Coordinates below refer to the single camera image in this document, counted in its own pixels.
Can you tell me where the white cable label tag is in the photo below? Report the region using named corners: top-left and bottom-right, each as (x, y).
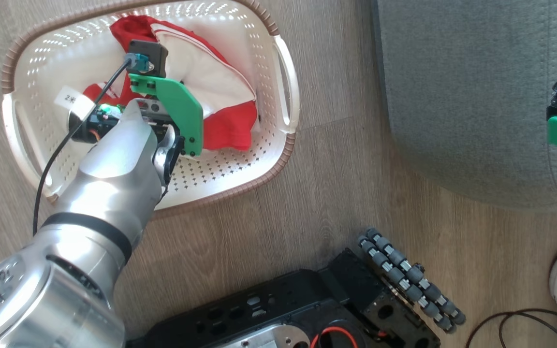
top-left (55, 86), bottom-right (95, 121)

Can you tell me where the white laundry basket brown rim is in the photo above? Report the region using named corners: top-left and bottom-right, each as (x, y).
top-left (1, 0), bottom-right (301, 213)

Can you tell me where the black cable on floor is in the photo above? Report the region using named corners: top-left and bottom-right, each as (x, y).
top-left (466, 308), bottom-right (557, 348)

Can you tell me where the omni wheel with grey rollers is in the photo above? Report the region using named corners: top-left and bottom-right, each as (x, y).
top-left (358, 228), bottom-right (467, 334)

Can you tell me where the thin black camera cable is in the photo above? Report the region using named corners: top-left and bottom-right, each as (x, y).
top-left (32, 54), bottom-right (151, 236)

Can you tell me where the red wire in base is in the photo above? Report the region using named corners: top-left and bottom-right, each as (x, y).
top-left (310, 326), bottom-right (359, 348)

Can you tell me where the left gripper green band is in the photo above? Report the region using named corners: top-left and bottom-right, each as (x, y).
top-left (68, 72), bottom-right (205, 158)

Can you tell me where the red and white garment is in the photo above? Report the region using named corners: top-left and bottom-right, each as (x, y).
top-left (83, 14), bottom-right (260, 151)

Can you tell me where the grey fabric sofa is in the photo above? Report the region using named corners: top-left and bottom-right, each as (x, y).
top-left (373, 0), bottom-right (557, 212)

